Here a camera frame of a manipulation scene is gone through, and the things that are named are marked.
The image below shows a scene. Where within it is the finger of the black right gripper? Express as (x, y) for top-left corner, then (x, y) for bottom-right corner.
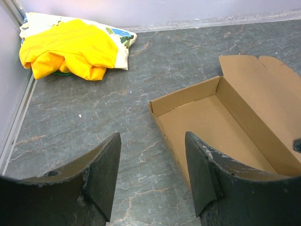
(293, 138), (301, 153)

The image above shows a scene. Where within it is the white patterned cloth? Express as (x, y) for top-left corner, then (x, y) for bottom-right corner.
(20, 12), (137, 70)

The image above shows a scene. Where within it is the brown cardboard box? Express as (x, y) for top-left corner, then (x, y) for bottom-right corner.
(148, 55), (301, 182)

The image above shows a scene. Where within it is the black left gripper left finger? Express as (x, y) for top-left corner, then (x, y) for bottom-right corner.
(0, 133), (121, 226)

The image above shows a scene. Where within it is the left aluminium frame post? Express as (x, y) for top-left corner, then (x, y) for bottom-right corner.
(0, 0), (26, 27)

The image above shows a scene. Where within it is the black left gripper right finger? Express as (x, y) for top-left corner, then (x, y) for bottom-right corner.
(185, 131), (301, 226)

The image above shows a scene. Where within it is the yellow cloth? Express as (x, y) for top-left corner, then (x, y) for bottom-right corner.
(19, 19), (118, 81)

